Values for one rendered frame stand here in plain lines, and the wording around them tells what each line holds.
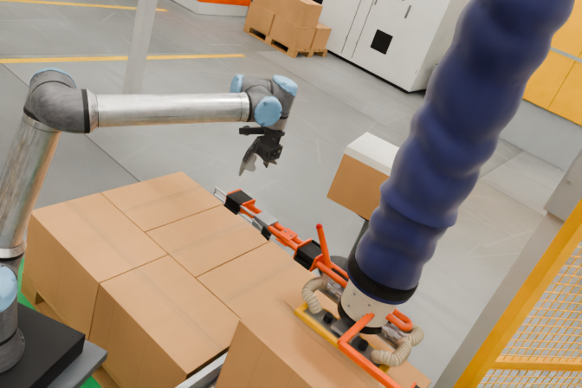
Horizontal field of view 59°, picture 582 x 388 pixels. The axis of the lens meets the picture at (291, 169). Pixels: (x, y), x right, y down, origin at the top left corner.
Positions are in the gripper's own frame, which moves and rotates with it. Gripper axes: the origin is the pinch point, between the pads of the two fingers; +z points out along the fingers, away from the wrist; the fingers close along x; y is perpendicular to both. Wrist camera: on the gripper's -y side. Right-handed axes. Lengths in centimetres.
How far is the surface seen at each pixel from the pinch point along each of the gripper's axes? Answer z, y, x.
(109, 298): 84, -38, -19
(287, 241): 13.9, 24.8, -1.7
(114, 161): 137, -203, 105
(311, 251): 13.0, 33.6, 0.3
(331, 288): 20, 46, 0
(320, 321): 25, 51, -11
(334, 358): 42, 58, -2
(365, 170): 44, -16, 147
